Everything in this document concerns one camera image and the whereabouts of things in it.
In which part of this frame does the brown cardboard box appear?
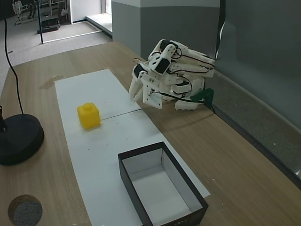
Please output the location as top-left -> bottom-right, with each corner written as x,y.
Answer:
117,141 -> 209,226

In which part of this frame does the black floor stand pole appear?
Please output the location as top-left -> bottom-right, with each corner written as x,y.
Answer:
34,0 -> 45,45

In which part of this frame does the yellow cube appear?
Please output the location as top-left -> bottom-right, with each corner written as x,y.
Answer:
77,101 -> 102,131

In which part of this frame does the green table clamp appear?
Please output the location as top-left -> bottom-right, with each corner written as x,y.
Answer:
190,88 -> 215,109

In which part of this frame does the black hanging strip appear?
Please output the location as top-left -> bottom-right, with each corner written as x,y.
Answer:
214,0 -> 227,61

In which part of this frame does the white wheeled frame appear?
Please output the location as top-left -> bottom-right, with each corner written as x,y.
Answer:
12,0 -> 38,26

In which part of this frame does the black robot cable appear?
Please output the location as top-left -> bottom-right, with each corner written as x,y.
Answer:
150,90 -> 216,113

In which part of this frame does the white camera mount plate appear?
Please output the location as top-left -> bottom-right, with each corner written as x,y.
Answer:
142,74 -> 163,110

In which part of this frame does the black case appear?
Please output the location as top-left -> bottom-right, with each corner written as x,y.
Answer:
40,16 -> 61,33

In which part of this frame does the black round lamp base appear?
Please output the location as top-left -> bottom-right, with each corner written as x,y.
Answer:
0,105 -> 45,166

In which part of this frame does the white paper sheet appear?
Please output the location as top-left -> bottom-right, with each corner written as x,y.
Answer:
54,69 -> 142,130
63,109 -> 212,226

